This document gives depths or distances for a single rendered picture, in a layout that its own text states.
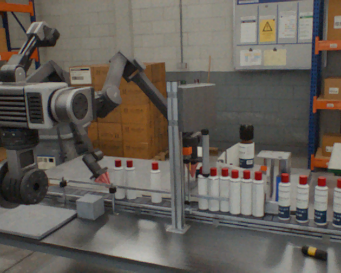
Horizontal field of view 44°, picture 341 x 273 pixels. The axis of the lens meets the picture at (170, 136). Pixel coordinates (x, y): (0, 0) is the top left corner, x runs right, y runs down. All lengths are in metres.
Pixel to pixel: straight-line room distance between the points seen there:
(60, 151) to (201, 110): 2.75
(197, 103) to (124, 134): 3.88
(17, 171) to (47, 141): 2.72
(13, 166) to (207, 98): 0.82
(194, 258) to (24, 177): 0.72
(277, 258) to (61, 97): 1.01
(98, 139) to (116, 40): 2.02
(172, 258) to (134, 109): 3.92
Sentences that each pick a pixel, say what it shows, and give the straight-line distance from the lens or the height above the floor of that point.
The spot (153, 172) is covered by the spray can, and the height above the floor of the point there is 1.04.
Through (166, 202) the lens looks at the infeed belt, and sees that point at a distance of 2.12.
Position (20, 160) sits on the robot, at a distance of 1.69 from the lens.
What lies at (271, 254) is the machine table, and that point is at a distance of 1.76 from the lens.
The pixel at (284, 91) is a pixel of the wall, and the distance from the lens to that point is 6.31.
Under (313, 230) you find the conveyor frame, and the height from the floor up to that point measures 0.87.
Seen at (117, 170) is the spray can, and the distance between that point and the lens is 2.14.
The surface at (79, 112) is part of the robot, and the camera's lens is 1.49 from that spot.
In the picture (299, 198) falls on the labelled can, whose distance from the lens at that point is 1.88.
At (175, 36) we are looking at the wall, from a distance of 6.75.
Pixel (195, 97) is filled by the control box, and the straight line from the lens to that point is 1.77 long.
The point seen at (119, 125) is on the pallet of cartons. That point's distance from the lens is 5.61.
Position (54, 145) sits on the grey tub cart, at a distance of 4.37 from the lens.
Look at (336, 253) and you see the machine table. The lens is 1.82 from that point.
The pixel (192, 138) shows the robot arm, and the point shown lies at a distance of 1.99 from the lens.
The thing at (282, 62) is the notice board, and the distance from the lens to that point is 6.15.
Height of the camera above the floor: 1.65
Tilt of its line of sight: 13 degrees down
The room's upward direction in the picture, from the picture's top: 2 degrees counter-clockwise
